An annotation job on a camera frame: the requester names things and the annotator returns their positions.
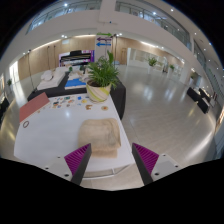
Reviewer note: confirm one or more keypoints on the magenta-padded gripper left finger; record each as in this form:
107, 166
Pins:
77, 159

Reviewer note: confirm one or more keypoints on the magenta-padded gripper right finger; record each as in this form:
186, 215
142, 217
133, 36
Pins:
146, 159

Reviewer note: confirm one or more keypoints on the beige towel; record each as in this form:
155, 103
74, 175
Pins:
100, 136

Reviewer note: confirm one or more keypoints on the small orange cutout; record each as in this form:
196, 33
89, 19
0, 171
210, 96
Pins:
104, 108
88, 107

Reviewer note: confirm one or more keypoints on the sheet of colourful stickers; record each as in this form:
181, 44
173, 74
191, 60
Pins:
68, 101

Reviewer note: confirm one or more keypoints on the flat red board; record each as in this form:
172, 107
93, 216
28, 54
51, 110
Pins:
33, 107

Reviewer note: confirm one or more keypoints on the black display platform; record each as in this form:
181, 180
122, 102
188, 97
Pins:
117, 96

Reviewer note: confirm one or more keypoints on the green plant in striped pot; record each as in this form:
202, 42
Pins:
98, 92

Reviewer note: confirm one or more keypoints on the blue base scale model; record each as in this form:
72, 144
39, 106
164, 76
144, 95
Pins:
75, 83

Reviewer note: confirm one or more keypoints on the group of black chairs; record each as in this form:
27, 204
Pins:
201, 100

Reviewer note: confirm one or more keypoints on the white architectural model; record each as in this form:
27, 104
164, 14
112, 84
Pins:
50, 80

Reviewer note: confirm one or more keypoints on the far potted plant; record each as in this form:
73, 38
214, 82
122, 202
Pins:
9, 82
152, 62

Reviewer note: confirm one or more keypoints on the black piano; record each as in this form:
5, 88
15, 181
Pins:
76, 59

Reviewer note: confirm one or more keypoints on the thin black floor lamp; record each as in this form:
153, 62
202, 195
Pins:
30, 70

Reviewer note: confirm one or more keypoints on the blue arrow sign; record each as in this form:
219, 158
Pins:
103, 44

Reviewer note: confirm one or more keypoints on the purple arrow sign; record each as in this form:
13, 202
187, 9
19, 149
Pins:
104, 39

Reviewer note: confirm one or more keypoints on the green arrow sign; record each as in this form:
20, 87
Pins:
104, 34

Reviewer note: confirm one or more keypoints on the recessed ceiling lights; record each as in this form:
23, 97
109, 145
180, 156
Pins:
65, 4

